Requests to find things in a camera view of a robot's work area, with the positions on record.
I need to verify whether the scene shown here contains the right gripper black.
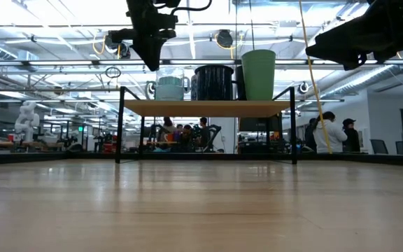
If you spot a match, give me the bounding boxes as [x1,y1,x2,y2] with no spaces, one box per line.
[306,0,403,71]

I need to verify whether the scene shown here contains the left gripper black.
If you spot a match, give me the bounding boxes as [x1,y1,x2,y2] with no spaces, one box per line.
[108,0,181,72]

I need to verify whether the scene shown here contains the clear glass cup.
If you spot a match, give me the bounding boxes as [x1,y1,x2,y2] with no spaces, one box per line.
[155,66,191,102]

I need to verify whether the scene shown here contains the turquoise mug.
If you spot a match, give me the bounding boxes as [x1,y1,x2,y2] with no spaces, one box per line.
[144,76,185,102]

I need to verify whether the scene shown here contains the dark blue enamel mug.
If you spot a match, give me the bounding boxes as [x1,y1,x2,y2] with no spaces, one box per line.
[191,64,245,102]

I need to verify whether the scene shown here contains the green plastic cup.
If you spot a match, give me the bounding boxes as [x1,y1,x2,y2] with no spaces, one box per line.
[241,49,277,102]

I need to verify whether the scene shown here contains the black tumbler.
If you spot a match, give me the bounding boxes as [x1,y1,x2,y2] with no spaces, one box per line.
[235,65,247,102]

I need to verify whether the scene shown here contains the wooden shelf black metal legs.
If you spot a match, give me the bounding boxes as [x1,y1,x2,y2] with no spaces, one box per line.
[115,86,297,165]

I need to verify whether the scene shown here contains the person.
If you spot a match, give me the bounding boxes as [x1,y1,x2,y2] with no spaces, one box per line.
[161,116,178,143]
[304,118,318,152]
[341,118,362,153]
[312,111,348,154]
[180,124,194,148]
[197,117,212,150]

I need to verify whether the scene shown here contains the white robot figure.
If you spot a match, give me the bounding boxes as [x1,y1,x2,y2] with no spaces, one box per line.
[14,101,41,143]

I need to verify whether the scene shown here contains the yellow cable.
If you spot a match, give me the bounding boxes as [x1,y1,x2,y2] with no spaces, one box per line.
[298,0,332,155]

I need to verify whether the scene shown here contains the black metal table frame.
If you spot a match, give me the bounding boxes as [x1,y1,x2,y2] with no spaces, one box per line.
[0,152,403,167]

